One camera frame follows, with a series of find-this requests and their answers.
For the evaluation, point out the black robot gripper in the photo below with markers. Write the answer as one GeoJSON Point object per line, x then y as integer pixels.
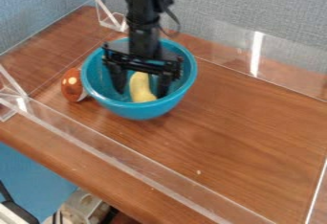
{"type": "Point", "coordinates": [141, 53]}

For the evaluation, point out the yellow toy banana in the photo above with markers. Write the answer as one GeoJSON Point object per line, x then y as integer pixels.
{"type": "Point", "coordinates": [140, 90]}

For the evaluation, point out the blue plastic bowl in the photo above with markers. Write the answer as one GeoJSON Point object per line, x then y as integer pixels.
{"type": "Point", "coordinates": [97, 84]}

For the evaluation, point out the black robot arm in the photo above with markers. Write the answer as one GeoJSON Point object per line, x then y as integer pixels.
{"type": "Point", "coordinates": [144, 12]}

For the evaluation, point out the brown white toy mushroom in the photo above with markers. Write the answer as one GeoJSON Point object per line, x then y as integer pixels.
{"type": "Point", "coordinates": [72, 87]}

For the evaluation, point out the clear acrylic front barrier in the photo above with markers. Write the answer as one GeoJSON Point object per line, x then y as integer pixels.
{"type": "Point", "coordinates": [142, 188]}

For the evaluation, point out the clear acrylic barrier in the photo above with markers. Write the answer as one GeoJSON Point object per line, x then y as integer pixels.
{"type": "Point", "coordinates": [279, 61]}
{"type": "Point", "coordinates": [142, 188]}

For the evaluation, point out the clear acrylic back barrier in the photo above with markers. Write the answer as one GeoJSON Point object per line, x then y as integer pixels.
{"type": "Point", "coordinates": [279, 61]}

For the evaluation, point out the grey box under table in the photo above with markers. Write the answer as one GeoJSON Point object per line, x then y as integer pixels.
{"type": "Point", "coordinates": [82, 208]}

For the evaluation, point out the black chair edge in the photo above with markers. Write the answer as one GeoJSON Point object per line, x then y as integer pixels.
{"type": "Point", "coordinates": [12, 214]}

